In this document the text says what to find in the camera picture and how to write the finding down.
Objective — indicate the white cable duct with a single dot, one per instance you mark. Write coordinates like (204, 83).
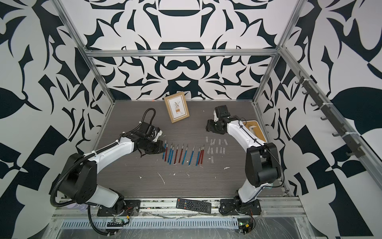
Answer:
(177, 223)

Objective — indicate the black remote control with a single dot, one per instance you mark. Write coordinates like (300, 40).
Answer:
(194, 205)

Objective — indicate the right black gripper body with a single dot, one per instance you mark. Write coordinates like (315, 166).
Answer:
(214, 126)

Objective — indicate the white box with wooden lid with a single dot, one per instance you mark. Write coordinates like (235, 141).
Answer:
(254, 127)

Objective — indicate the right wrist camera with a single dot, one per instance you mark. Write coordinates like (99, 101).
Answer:
(215, 116)

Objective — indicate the red knife capped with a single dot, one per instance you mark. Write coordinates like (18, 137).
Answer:
(181, 152)

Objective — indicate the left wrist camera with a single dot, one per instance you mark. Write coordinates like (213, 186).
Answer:
(156, 134)

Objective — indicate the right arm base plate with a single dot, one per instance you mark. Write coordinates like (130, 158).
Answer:
(233, 207)

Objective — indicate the red carving knife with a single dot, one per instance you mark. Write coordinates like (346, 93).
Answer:
(176, 154)
(200, 155)

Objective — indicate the wooden picture frame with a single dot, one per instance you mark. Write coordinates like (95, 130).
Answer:
(177, 107)

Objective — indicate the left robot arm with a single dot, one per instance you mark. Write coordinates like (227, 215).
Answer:
(78, 181)

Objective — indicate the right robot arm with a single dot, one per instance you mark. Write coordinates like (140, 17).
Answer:
(262, 165)

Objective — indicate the black wall hook rail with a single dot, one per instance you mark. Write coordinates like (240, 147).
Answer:
(333, 115)

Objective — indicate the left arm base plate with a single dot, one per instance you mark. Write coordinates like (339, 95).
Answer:
(125, 208)

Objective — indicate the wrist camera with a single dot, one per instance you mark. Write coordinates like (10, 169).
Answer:
(215, 116)
(156, 134)

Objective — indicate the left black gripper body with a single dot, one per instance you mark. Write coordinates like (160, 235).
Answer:
(153, 147)

